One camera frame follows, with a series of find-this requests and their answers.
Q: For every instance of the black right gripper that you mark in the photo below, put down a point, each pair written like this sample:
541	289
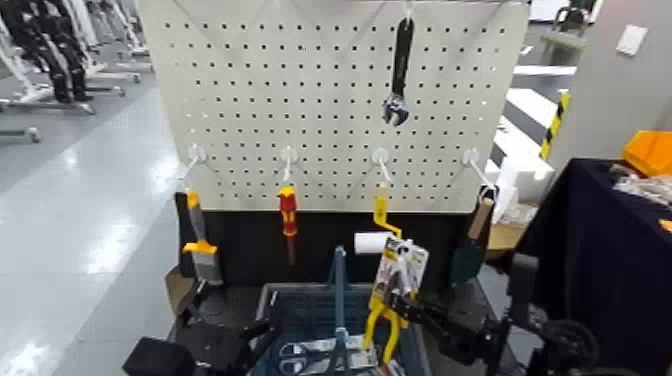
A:
462	330

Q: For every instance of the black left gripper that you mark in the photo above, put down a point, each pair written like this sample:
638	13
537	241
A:
220	349

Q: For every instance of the yellow pliers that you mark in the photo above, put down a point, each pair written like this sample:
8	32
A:
370	325

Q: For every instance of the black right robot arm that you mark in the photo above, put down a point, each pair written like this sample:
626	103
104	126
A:
572	341

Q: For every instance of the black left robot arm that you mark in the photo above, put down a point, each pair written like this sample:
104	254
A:
157	359

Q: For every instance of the blue scissors on white card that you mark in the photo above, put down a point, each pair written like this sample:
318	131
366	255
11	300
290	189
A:
315	357

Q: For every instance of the black backboard panel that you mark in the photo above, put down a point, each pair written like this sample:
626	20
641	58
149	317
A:
252	246

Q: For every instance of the brown cardboard piece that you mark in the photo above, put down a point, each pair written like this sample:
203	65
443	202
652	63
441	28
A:
178	288

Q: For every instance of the brown cardboard box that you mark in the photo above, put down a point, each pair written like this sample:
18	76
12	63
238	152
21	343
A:
504	236

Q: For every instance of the red yellow screwdriver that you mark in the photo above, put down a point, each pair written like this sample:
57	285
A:
288	210

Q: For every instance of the grey scraper with orange guard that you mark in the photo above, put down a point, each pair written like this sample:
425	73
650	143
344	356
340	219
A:
198	220

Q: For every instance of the white peg hook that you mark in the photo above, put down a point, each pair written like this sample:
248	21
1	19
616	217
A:
380	155
288	155
471	156
408	8
197	153

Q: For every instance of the white foam block stack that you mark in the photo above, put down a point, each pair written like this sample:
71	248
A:
525	184

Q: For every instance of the table with black cloth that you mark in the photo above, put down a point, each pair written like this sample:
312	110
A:
604	236

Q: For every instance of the white metal pegboard panel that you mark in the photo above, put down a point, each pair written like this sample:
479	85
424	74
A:
315	105

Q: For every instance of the clear plastic bag pile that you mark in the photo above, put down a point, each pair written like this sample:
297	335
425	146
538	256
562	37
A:
640	186

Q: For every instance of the black adjustable wrench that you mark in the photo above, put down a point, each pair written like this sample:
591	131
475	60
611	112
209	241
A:
403	52

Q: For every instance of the small yellow item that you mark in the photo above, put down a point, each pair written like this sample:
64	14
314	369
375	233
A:
666	225

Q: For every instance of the orange plastic bin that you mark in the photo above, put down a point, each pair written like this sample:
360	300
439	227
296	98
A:
651	152

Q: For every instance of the grey stand base with caster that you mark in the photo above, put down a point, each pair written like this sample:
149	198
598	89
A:
21	134

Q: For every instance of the black white robot on stand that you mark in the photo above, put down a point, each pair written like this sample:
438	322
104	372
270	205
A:
105	31
58	58

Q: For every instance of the yellow black striped post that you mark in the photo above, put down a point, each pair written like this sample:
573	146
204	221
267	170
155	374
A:
555	126

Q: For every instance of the grey chair with black frame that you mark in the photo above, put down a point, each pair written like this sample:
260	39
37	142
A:
569	23

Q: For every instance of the white wall switch plate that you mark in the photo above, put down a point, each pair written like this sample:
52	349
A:
632	39

